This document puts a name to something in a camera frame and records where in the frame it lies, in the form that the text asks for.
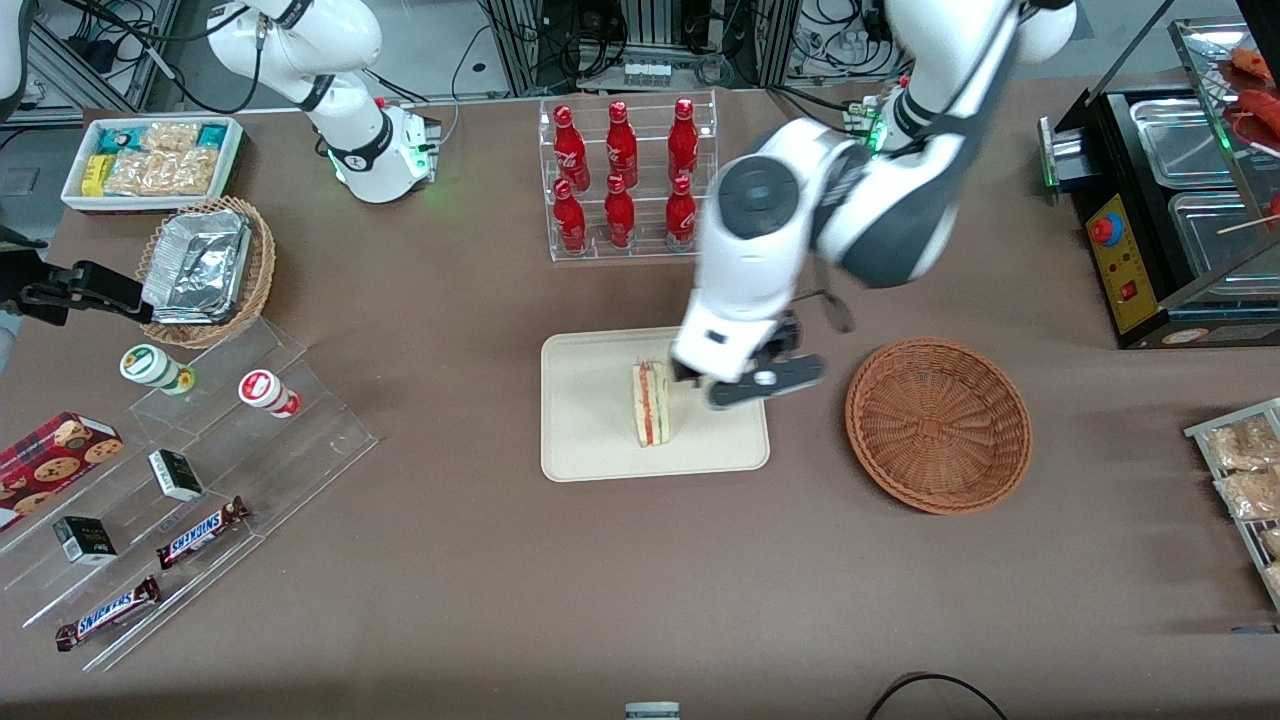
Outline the clear acrylic bottle rack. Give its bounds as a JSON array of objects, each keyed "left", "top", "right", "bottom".
[{"left": 537, "top": 89, "right": 720, "bottom": 264}]

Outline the small black box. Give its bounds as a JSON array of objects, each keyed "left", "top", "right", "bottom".
[
  {"left": 147, "top": 448, "right": 205, "bottom": 503},
  {"left": 52, "top": 515, "right": 119, "bottom": 567}
]

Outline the stack of foil trays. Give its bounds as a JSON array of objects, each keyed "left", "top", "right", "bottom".
[{"left": 141, "top": 207, "right": 252, "bottom": 326}]

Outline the red cookie box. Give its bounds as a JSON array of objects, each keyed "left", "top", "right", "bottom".
[{"left": 0, "top": 411, "right": 125, "bottom": 533}]

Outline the aluminium frame rack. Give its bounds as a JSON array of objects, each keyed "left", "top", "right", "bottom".
[{"left": 478, "top": 0, "right": 833, "bottom": 97}]

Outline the triangle sandwich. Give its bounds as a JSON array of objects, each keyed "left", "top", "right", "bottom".
[{"left": 630, "top": 360, "right": 675, "bottom": 449}]

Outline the green lid cup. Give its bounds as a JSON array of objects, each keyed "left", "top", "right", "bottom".
[{"left": 119, "top": 343, "right": 197, "bottom": 397}]

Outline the red cola bottle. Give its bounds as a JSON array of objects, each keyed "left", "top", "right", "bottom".
[
  {"left": 667, "top": 97, "right": 700, "bottom": 182},
  {"left": 664, "top": 175, "right": 698, "bottom": 252},
  {"left": 553, "top": 104, "right": 591, "bottom": 191},
  {"left": 603, "top": 173, "right": 637, "bottom": 250},
  {"left": 606, "top": 100, "right": 639, "bottom": 187},
  {"left": 552, "top": 178, "right": 589, "bottom": 254}
]

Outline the light wicker basket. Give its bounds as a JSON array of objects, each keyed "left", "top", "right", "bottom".
[{"left": 134, "top": 196, "right": 277, "bottom": 350}]

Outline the clear acrylic stepped display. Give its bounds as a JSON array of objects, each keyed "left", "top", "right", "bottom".
[{"left": 0, "top": 317, "right": 380, "bottom": 674}]

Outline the black cable loop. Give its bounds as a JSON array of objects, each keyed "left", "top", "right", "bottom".
[{"left": 864, "top": 671, "right": 1012, "bottom": 720}]

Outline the beige plastic tray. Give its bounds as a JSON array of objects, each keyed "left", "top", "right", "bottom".
[{"left": 540, "top": 324, "right": 772, "bottom": 484}]

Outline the aluminium frame with cables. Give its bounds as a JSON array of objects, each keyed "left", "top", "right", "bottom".
[{"left": 28, "top": 0, "right": 183, "bottom": 113}]

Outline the brown round wicker basket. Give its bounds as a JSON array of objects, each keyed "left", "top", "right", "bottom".
[{"left": 845, "top": 338, "right": 1033, "bottom": 517}]

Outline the wooden skewer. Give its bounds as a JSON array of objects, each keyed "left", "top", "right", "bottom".
[{"left": 1214, "top": 194, "right": 1280, "bottom": 237}]

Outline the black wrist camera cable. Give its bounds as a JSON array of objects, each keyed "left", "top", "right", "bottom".
[{"left": 798, "top": 284, "right": 858, "bottom": 337}]

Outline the steel warmer pan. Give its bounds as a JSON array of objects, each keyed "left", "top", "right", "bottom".
[
  {"left": 1129, "top": 97, "right": 1239, "bottom": 190},
  {"left": 1167, "top": 189, "right": 1280, "bottom": 284}
]

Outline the red lid cup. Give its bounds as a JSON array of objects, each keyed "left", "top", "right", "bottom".
[{"left": 237, "top": 369, "right": 302, "bottom": 420}]

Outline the black food warmer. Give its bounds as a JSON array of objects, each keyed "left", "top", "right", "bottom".
[{"left": 1038, "top": 14, "right": 1280, "bottom": 351}]

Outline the white snack bin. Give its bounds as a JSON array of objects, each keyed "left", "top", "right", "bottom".
[{"left": 61, "top": 115, "right": 247, "bottom": 217}]

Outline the grey wire rack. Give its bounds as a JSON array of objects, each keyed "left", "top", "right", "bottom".
[{"left": 1184, "top": 398, "right": 1280, "bottom": 613}]

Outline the small rice cracker bag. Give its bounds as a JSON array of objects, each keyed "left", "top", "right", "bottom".
[{"left": 140, "top": 121, "right": 202, "bottom": 153}]

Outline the large rice cracker bag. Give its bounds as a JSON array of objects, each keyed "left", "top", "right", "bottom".
[{"left": 104, "top": 148, "right": 219, "bottom": 198}]

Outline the Snickers bar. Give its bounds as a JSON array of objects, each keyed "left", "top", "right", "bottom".
[
  {"left": 55, "top": 575, "right": 162, "bottom": 653},
  {"left": 156, "top": 496, "right": 250, "bottom": 571}
]

